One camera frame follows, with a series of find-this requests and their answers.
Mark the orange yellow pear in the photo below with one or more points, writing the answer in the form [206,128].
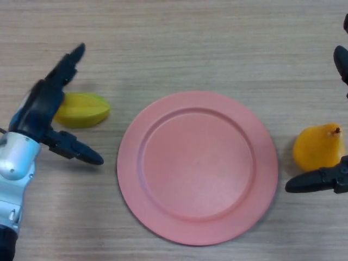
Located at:
[315,148]

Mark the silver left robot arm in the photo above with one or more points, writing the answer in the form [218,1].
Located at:
[13,168]

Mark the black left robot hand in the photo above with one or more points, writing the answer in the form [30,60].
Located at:
[40,108]

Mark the yellow starfruit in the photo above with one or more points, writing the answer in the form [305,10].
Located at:
[84,111]

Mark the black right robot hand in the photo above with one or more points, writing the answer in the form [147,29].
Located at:
[312,183]

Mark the pink round plate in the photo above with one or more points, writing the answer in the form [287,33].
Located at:
[197,168]

